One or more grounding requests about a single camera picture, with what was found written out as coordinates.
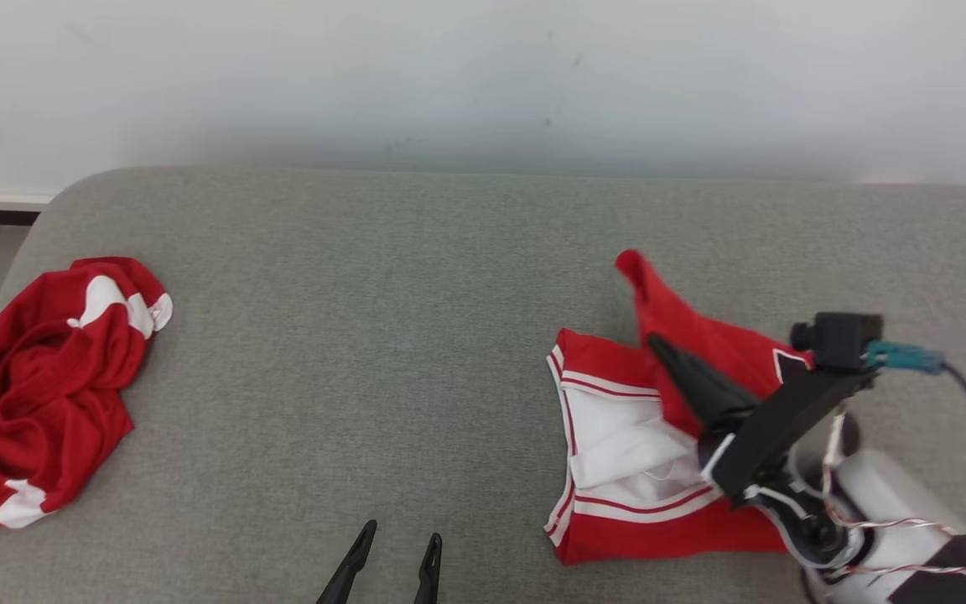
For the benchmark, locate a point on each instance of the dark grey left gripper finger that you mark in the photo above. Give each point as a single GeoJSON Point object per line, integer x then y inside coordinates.
{"type": "Point", "coordinates": [353, 575]}
{"type": "Point", "coordinates": [429, 583]}

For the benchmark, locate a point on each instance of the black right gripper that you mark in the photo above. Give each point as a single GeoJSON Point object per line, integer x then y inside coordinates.
{"type": "Point", "coordinates": [772, 436]}

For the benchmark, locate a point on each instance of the red jersey with black number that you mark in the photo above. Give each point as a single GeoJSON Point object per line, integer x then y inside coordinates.
{"type": "Point", "coordinates": [701, 335]}

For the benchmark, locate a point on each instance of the red shorts with white stripes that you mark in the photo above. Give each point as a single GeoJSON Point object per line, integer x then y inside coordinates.
{"type": "Point", "coordinates": [38, 394]}

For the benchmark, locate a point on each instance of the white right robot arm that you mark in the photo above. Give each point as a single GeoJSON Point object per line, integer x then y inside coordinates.
{"type": "Point", "coordinates": [885, 495]}

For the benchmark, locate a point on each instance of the grey fabric sofa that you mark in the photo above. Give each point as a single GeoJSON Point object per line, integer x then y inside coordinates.
{"type": "Point", "coordinates": [366, 335]}

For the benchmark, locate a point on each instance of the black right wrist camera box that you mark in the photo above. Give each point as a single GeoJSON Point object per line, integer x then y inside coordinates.
{"type": "Point", "coordinates": [839, 340]}

